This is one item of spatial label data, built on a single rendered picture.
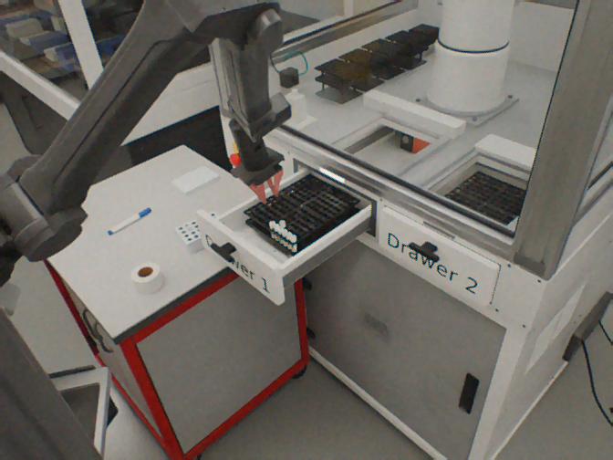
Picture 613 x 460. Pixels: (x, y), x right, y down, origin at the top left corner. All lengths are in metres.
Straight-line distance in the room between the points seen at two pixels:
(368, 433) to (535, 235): 1.08
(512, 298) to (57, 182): 0.83
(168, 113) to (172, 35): 1.35
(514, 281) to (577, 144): 0.32
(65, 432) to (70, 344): 2.07
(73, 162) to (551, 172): 0.70
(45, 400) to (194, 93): 1.70
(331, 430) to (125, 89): 1.48
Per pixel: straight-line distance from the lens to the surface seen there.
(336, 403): 1.90
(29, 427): 0.24
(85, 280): 1.37
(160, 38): 0.54
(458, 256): 1.07
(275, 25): 0.57
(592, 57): 0.82
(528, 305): 1.07
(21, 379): 0.23
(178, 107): 1.88
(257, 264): 1.05
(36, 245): 0.70
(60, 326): 2.43
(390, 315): 1.41
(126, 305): 1.26
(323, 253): 1.13
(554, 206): 0.92
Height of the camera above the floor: 1.62
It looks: 39 degrees down
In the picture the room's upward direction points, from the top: 4 degrees counter-clockwise
